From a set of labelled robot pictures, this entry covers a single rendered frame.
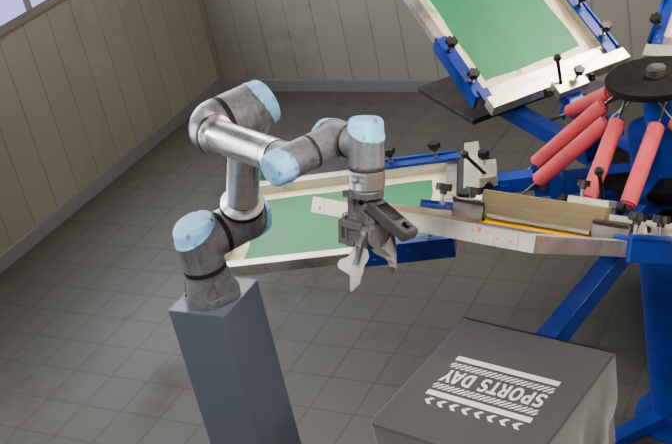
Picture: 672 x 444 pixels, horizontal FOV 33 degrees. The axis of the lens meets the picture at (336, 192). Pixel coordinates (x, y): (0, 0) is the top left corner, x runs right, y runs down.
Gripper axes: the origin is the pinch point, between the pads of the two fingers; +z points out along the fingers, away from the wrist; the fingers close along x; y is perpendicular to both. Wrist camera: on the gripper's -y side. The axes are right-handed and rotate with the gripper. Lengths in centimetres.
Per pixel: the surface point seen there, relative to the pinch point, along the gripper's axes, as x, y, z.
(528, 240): -15.0, -27.7, -10.5
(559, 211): -73, -5, -1
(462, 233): -14.7, -12.2, -9.5
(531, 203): -73, 3, -2
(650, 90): -136, -2, -24
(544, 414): -46, -17, 43
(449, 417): -36, 4, 45
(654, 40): -211, 28, -30
